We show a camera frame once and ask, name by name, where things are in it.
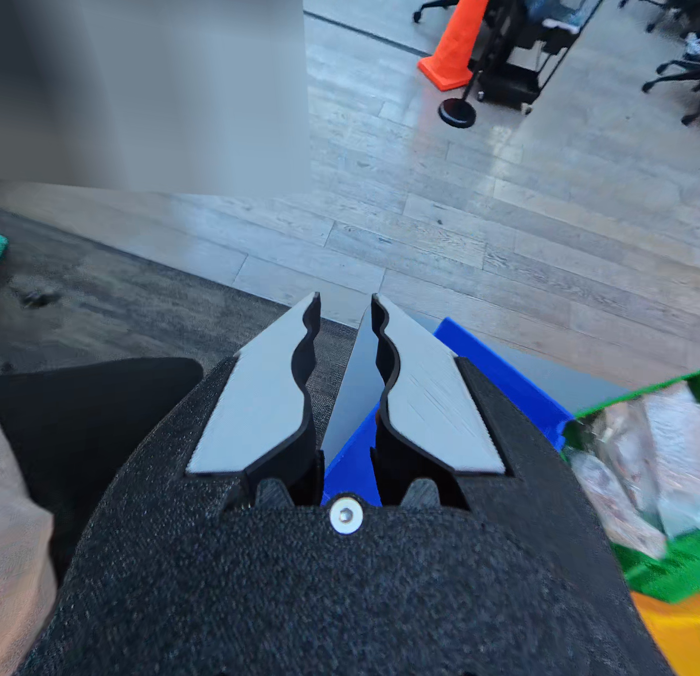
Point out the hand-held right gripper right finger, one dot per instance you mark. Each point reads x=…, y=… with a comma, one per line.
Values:
x=443, y=408

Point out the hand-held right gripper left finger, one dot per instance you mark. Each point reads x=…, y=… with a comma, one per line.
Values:
x=257, y=408

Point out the blue storage bin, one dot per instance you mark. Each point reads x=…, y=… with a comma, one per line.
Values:
x=514, y=380

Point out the yellow storage bin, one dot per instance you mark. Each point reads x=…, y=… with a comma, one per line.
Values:
x=672, y=637

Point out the clear plastic bags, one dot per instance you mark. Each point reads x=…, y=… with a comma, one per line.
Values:
x=629, y=468

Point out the green storage bin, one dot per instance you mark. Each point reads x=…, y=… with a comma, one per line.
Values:
x=667, y=577

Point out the orange traffic cone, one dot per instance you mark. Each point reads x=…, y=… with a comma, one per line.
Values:
x=454, y=47

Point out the black equipment cart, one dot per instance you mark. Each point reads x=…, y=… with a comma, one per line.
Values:
x=525, y=47

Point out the black stanchion post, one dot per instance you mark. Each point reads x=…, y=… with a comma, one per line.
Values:
x=456, y=112

